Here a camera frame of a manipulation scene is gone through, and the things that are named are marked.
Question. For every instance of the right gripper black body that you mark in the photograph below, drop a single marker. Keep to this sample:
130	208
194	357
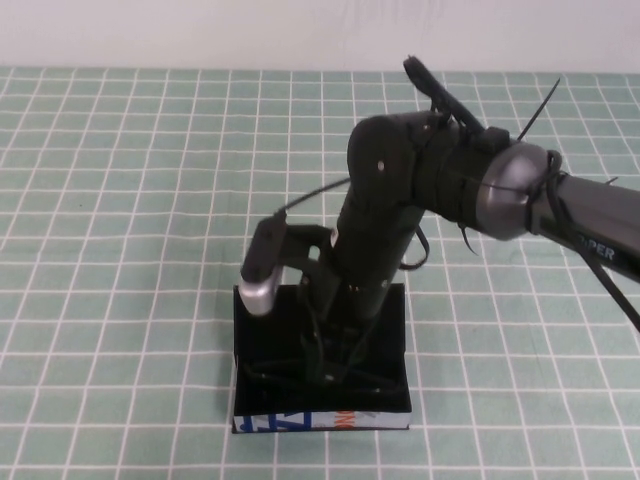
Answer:
375	250

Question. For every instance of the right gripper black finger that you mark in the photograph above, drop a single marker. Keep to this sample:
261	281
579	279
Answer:
354	357
316	357

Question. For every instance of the black sunglasses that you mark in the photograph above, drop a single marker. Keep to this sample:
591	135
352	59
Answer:
270	375

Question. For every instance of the black printed glasses case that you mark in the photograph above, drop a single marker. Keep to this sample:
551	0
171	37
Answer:
280	422

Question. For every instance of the right robot arm dark grey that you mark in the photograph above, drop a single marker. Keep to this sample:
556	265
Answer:
510	190

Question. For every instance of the black zip tie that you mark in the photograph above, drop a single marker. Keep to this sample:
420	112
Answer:
540	108
467	240

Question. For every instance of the green white-checked tablecloth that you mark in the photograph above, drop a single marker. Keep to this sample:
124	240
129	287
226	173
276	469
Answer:
125	200

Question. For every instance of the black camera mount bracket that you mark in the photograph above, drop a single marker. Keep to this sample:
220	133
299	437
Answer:
305	245

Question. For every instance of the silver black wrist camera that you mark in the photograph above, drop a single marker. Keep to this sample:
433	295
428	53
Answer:
260	295

